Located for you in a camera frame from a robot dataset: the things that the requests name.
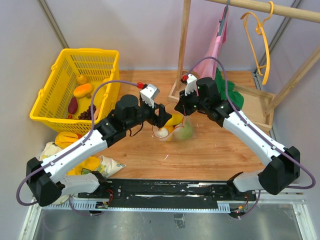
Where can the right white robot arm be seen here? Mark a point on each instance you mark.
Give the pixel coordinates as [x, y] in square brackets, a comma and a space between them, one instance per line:
[281, 163]

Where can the sliced mango toy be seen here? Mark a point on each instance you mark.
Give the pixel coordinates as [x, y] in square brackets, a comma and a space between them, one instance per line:
[65, 139]

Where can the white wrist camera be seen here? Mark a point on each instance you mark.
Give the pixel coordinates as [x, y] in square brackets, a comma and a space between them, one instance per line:
[190, 83]
[148, 93]

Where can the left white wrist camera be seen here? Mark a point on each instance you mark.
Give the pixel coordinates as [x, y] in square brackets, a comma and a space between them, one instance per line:
[148, 93]

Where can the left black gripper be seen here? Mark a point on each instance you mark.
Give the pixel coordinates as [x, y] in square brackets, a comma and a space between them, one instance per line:
[160, 120]

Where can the green cabbage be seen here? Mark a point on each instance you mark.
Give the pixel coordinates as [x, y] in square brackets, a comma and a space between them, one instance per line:
[184, 132]

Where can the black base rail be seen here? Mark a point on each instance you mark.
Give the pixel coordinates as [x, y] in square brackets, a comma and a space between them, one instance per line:
[167, 194]

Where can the purple sweet potato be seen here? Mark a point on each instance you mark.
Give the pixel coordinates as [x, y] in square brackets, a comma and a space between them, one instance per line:
[73, 106]

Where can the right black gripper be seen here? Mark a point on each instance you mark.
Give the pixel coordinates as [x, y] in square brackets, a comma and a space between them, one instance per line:
[182, 105]

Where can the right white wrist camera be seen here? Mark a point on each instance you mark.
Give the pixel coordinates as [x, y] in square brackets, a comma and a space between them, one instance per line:
[190, 83]

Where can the yellow bananas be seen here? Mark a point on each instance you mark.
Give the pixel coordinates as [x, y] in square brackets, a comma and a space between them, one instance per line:
[176, 119]

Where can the orange mango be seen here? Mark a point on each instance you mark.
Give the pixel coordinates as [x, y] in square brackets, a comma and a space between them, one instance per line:
[83, 90]

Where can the brown bread roll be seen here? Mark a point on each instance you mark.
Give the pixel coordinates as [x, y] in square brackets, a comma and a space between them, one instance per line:
[97, 112]

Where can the green cloth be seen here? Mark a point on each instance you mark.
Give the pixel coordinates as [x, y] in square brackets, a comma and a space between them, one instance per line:
[236, 98]

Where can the wooden clothes rack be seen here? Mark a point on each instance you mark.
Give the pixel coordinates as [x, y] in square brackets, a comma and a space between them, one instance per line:
[263, 103]

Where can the white garlic toy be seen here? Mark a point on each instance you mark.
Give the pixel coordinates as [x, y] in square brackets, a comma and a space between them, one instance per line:
[161, 133]

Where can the yellow bell pepper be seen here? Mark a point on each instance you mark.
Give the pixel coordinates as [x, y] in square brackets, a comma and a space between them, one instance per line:
[169, 129]

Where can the clear zip bag orange zipper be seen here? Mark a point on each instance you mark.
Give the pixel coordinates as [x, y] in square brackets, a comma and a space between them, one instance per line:
[170, 109]

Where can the yellow patterned cloth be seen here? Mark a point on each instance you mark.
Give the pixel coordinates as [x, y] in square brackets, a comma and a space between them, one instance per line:
[104, 165]

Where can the grey clothes hanger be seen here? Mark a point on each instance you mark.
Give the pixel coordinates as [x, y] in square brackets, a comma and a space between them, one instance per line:
[223, 19]

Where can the yellow plastic basket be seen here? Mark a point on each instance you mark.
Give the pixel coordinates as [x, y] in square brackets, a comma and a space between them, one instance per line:
[98, 66]

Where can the purple grapes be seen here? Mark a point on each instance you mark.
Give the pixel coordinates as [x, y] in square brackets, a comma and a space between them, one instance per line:
[86, 115]

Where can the yellow lemon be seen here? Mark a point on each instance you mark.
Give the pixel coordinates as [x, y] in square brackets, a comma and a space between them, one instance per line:
[81, 79]

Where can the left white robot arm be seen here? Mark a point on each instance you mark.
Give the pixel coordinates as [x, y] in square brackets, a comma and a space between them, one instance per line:
[48, 180]

